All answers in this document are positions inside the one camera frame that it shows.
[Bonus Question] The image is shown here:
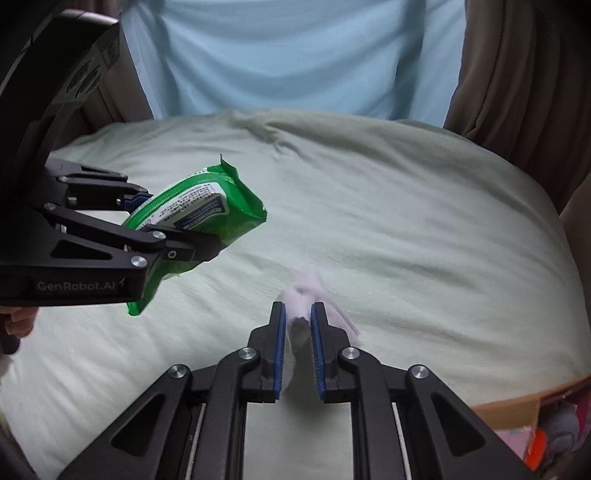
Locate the green wet wipes pack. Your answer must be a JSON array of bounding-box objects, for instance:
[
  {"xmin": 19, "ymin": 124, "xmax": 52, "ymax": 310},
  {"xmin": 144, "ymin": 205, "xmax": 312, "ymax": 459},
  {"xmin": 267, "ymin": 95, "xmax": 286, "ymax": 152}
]
[{"xmin": 121, "ymin": 154, "xmax": 270, "ymax": 317}]

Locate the light purple cloth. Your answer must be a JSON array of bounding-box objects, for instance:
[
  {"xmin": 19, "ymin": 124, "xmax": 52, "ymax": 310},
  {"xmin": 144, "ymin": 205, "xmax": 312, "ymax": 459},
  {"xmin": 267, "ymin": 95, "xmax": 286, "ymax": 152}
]
[{"xmin": 277, "ymin": 270, "xmax": 362, "ymax": 390}]

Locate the person's left hand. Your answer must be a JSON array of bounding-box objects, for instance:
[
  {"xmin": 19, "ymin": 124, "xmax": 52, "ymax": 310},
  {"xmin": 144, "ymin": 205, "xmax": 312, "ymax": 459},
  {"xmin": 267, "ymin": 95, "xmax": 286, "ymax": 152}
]
[{"xmin": 0, "ymin": 306, "xmax": 39, "ymax": 339}]

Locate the pink folded cloth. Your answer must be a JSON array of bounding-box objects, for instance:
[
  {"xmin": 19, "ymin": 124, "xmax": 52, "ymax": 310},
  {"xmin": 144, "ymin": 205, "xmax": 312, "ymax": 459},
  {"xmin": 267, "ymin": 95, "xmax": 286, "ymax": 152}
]
[{"xmin": 495, "ymin": 426, "xmax": 535, "ymax": 460}]

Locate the cardboard box with pink lining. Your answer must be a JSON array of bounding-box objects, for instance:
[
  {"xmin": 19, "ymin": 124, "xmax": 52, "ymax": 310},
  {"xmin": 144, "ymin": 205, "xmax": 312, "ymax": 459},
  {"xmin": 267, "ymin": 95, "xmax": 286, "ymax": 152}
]
[{"xmin": 473, "ymin": 376, "xmax": 590, "ymax": 479}]

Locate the grey rolled sock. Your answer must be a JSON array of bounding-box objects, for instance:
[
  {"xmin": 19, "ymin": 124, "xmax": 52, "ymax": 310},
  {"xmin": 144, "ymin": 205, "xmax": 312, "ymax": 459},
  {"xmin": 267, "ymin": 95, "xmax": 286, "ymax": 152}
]
[{"xmin": 539, "ymin": 409, "xmax": 579, "ymax": 463}]

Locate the pale green bed sheet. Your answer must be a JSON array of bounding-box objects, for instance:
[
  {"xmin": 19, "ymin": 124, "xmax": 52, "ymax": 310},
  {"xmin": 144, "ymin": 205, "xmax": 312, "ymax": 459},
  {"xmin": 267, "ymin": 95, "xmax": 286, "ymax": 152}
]
[{"xmin": 1, "ymin": 110, "xmax": 590, "ymax": 479}]

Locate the light blue sheer curtain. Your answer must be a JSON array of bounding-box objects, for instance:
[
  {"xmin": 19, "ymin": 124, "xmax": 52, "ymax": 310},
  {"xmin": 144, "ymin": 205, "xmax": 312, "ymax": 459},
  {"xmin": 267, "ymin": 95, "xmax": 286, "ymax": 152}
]
[{"xmin": 121, "ymin": 1, "xmax": 466, "ymax": 126}]

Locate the brown curtain right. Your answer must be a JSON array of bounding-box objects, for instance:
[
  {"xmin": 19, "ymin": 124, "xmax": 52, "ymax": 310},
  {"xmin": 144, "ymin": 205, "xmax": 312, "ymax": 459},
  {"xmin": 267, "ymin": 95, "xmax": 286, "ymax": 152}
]
[{"xmin": 444, "ymin": 1, "xmax": 590, "ymax": 211}]

